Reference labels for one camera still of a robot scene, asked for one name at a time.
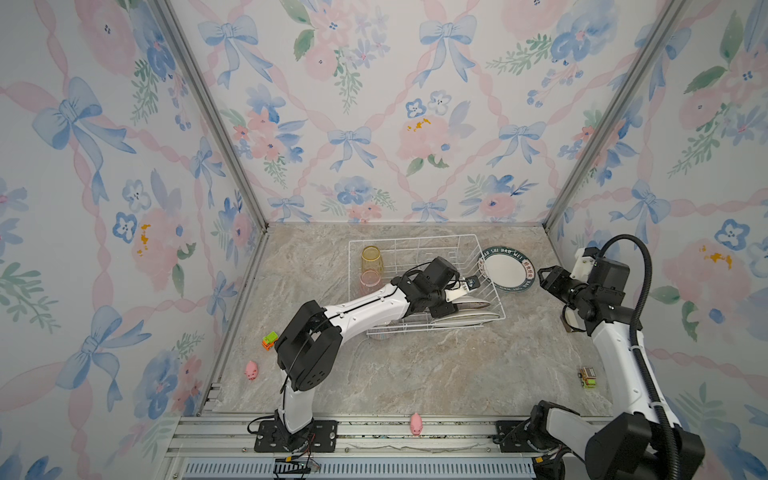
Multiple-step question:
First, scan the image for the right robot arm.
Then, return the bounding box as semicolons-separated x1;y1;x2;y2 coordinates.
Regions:
522;236;705;479

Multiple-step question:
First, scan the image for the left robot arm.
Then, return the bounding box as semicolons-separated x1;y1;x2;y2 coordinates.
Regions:
274;256;479;435

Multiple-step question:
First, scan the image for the front white plate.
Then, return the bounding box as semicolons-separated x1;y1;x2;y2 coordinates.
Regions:
386;310;504;331

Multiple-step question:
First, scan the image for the pink plastic cup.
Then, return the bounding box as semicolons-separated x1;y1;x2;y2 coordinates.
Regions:
359;269;382;296

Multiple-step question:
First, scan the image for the yellow plastic cup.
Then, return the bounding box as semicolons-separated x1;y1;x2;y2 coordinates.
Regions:
361;245;384;274

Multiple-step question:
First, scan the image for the small toy car right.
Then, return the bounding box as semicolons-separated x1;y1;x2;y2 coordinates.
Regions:
578;367;597;389

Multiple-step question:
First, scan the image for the green orange toy car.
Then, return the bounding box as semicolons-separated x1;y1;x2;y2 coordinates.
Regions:
262;331;279;351

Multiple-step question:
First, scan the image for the pink pig toy left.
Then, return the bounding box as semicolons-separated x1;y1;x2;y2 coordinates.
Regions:
244;361;259;381

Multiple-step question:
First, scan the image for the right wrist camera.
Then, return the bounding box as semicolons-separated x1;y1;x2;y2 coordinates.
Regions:
570;247;600;283

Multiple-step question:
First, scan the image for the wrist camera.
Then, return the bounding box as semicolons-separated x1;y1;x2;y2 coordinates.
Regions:
570;247;600;283
445;276;480;302

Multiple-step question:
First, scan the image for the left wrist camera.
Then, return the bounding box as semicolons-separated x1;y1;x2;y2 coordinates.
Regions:
445;276;480;302

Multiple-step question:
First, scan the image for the white wire dish rack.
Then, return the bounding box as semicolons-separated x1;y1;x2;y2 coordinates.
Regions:
348;234;506;338

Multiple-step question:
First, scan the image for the pink pig toy on rail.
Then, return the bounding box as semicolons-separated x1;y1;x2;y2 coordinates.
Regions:
409;413;424;436

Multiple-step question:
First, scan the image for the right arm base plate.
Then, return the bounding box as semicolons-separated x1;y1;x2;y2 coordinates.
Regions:
492;420;538;453

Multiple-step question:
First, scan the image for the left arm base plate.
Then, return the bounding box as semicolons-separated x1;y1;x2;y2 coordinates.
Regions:
249;418;339;454

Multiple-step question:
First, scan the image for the left corner aluminium post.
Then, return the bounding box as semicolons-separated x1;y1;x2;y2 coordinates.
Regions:
148;0;268;233

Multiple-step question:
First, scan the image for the corner aluminium post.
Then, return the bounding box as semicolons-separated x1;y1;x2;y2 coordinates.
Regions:
148;0;268;233
543;0;688;234

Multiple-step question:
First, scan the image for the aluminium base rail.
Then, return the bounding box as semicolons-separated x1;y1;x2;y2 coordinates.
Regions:
156;413;543;479

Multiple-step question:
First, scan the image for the right corner aluminium post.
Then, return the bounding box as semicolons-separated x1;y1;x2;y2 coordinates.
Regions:
543;0;688;234

